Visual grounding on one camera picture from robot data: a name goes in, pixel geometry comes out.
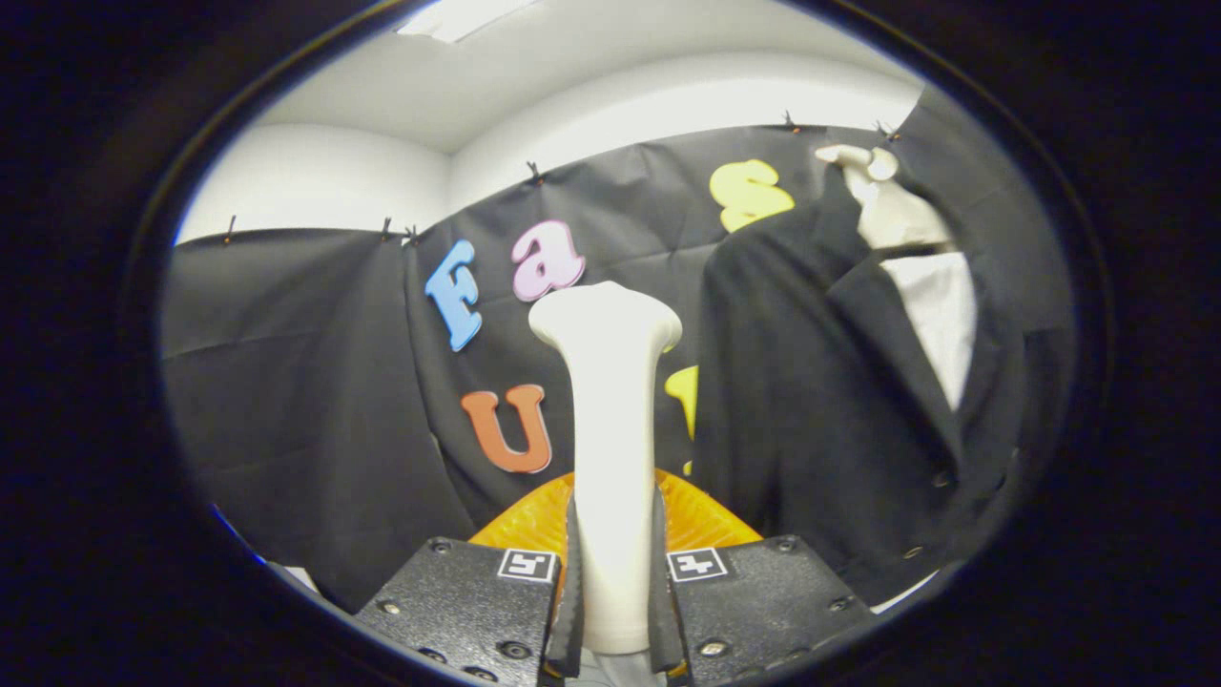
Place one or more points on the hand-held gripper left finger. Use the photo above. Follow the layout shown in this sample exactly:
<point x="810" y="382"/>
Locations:
<point x="569" y="620"/>

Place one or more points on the black backdrop cloth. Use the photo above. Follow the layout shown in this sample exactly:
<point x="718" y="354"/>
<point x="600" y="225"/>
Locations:
<point x="305" y="382"/>

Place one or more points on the black blazer jacket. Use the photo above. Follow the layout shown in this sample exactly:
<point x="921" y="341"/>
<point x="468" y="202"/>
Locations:
<point x="811" y="382"/>

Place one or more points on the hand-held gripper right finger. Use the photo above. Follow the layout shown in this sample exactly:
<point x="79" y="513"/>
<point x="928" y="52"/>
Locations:
<point x="666" y="620"/>

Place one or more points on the white clothes hanger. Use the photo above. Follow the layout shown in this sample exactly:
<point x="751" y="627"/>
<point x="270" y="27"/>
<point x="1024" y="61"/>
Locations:
<point x="892" y="215"/>

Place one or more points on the row of small backdrop clips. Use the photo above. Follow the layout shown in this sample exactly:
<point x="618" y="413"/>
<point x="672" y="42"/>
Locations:
<point x="534" y="174"/>

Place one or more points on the long ceiling light panel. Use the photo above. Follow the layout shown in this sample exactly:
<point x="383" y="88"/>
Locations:
<point x="458" y="17"/>

